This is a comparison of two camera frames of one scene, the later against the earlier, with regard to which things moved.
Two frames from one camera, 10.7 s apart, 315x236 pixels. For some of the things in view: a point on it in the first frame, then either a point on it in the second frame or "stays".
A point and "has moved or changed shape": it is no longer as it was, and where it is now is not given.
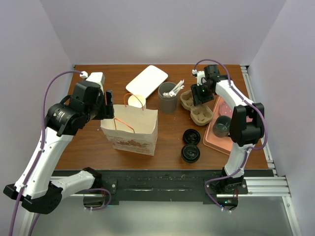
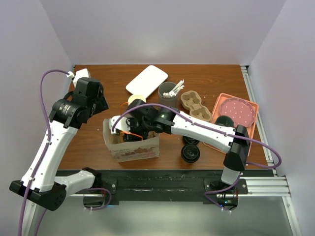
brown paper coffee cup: [190, 153] stays
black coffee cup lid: [190, 153] stays
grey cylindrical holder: [167, 105] stays
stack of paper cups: [133, 101] stays
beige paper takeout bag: [133, 129] has moved or changed shape
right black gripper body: [201, 94] → [139, 130]
